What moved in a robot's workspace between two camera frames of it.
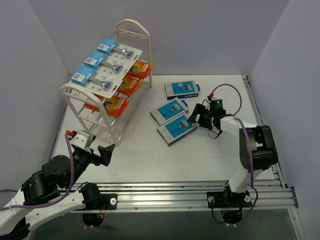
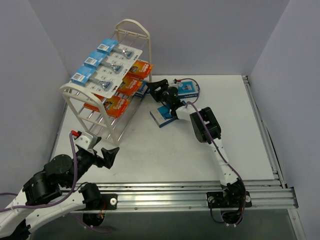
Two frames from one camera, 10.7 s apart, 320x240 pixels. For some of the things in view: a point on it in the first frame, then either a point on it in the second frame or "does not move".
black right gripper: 204,118 -> 161,91
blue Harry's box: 174,131 -> 143,89
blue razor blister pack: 104,85 does not move
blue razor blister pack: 100,60 does not move
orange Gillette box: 129,84 does not move
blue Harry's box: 168,112 does not move
